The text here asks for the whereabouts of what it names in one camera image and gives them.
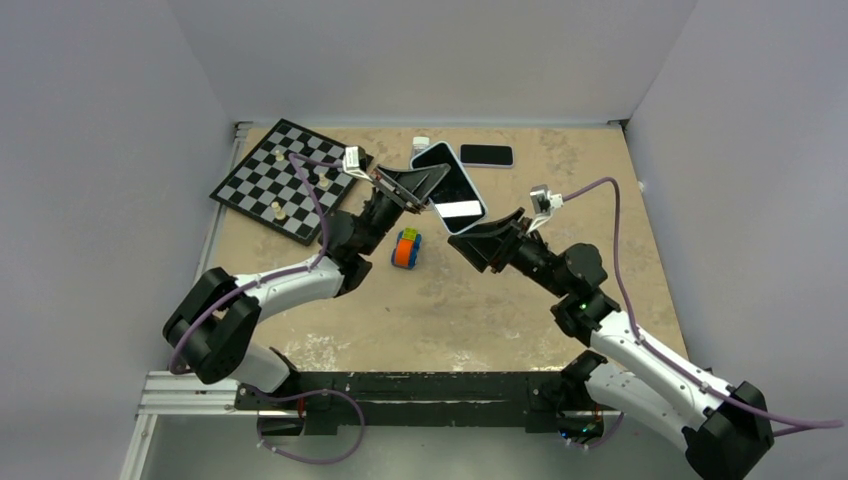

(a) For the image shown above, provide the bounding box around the black phone pink case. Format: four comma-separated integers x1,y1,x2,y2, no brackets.
459,144,514,169

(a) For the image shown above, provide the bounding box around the cream chess pawn front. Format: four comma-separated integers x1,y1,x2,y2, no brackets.
271,202,286,221

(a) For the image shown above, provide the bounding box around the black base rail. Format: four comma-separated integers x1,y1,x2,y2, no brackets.
235,371,605,442

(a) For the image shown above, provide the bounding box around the black white chessboard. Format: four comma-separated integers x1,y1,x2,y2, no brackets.
210,119,356,246

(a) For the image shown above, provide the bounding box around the white metronome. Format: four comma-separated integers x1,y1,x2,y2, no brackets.
412,136,431,155

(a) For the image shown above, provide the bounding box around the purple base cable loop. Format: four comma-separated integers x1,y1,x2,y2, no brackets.
255,388,367,466

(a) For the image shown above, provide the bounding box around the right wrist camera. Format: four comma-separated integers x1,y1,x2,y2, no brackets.
527,185,564,234

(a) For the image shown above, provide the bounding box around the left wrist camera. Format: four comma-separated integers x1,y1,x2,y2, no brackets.
342,145,373,183

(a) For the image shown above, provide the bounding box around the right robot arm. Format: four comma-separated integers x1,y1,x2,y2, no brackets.
448,209,774,479

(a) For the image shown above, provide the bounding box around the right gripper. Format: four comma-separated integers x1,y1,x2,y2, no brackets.
447,207,570,299

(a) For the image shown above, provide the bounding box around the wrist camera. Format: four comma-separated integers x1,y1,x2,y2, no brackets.
342,145,373,183
527,185,564,234

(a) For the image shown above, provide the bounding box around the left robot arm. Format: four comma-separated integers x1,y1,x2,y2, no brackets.
163,165,450,409

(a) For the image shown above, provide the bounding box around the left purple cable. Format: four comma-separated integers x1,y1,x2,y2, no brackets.
168,153,346,378

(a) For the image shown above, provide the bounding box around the light blue phone case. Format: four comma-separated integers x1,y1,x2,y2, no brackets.
409,140,490,236

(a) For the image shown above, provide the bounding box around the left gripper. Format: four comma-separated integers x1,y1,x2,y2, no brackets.
357,164,450,257

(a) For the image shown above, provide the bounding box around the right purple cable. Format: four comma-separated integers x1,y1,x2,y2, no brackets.
559,177,846,439

